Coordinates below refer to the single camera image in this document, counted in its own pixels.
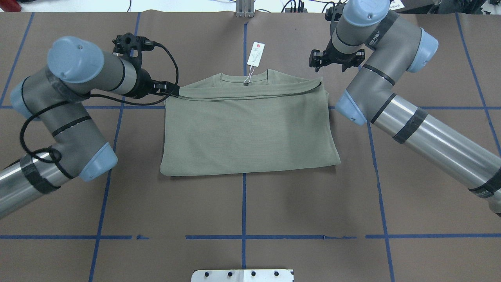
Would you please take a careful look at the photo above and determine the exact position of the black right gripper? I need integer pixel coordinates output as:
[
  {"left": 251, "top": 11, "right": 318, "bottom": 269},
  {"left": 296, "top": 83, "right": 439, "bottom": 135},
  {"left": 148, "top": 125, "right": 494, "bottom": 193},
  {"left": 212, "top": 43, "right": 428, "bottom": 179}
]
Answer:
[{"left": 309, "top": 40, "right": 365, "bottom": 73}]

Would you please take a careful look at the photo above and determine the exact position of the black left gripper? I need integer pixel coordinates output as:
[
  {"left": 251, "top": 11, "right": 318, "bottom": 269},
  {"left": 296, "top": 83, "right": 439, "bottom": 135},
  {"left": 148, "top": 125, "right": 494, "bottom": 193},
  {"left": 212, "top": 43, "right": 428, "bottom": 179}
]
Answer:
[{"left": 131, "top": 69, "right": 180, "bottom": 99}]

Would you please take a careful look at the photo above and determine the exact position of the olive green long-sleeve shirt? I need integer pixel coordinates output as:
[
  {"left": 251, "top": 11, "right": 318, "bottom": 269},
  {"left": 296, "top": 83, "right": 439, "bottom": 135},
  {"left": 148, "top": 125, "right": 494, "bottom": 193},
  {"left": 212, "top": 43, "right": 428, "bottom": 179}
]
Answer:
[{"left": 160, "top": 69, "right": 341, "bottom": 176}]

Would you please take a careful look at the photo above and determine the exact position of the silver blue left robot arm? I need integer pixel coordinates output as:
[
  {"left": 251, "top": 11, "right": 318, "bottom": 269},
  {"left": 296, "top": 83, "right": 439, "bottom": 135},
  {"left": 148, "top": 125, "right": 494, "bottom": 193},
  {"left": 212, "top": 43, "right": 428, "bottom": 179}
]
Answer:
[{"left": 0, "top": 33, "right": 179, "bottom": 218}]

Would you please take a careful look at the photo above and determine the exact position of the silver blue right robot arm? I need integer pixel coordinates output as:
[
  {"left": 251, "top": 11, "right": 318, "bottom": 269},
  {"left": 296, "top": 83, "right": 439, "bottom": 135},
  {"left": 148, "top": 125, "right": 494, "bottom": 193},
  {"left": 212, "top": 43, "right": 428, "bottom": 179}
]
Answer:
[{"left": 309, "top": 0, "right": 501, "bottom": 215}]

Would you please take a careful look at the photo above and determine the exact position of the white paper clothing tag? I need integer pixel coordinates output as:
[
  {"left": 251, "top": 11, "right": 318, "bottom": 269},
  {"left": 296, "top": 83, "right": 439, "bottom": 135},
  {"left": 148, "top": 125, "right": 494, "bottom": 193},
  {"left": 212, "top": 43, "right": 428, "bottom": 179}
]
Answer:
[{"left": 247, "top": 42, "right": 265, "bottom": 67}]

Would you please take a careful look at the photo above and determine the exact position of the red cylindrical bottle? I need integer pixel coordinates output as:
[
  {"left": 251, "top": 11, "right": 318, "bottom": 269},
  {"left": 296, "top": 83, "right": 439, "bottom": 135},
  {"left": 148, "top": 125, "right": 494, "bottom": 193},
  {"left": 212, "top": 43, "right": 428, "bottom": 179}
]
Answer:
[{"left": 0, "top": 0, "right": 22, "bottom": 12}]

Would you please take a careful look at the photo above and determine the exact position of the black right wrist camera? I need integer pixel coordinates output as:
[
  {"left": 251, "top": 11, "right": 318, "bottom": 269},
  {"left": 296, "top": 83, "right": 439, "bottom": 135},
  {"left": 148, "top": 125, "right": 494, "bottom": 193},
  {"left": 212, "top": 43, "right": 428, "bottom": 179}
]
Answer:
[{"left": 324, "top": 0, "right": 347, "bottom": 23}]

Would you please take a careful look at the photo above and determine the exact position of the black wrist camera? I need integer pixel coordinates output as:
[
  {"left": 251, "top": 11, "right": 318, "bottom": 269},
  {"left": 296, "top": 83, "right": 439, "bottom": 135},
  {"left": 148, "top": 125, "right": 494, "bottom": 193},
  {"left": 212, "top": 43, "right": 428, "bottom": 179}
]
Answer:
[
  {"left": 324, "top": 0, "right": 347, "bottom": 23},
  {"left": 112, "top": 33, "right": 155, "bottom": 69}
]

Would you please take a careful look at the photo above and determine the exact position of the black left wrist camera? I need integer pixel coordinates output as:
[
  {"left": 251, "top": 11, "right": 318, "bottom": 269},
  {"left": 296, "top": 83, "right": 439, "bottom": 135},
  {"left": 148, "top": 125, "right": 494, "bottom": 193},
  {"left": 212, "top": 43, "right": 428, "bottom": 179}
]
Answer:
[{"left": 112, "top": 33, "right": 155, "bottom": 69}]

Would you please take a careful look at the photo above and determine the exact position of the aluminium frame post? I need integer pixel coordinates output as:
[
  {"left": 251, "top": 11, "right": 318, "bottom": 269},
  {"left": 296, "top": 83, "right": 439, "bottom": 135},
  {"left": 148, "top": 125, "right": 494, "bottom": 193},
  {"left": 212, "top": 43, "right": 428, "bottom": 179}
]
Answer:
[{"left": 235, "top": 0, "right": 255, "bottom": 18}]

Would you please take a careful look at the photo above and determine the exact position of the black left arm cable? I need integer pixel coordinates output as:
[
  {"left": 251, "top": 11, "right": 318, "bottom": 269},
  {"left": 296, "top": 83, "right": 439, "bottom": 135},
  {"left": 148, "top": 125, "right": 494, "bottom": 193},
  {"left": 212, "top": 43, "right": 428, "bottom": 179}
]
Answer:
[{"left": 20, "top": 41, "right": 180, "bottom": 164}]

